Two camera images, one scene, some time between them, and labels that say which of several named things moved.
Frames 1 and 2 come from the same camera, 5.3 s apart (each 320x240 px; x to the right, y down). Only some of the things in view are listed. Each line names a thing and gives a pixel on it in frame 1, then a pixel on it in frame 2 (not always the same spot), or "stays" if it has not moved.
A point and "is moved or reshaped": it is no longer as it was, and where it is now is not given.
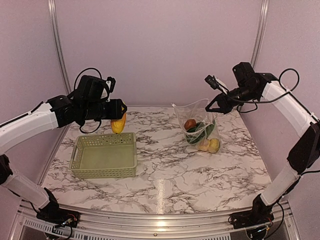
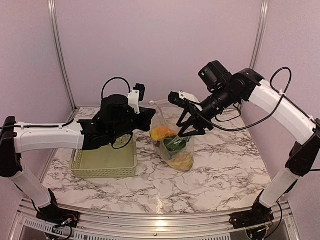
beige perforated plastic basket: x=104 y=156 stays
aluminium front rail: x=27 y=224 stays
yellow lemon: x=204 y=146 to x=177 y=162
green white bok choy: x=202 y=132 is moved or reshaped
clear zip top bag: x=199 y=125 is moved or reshaped
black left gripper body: x=93 y=111 to x=122 y=129
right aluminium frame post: x=261 y=30 stays
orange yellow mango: x=118 y=125 is moved or reshaped
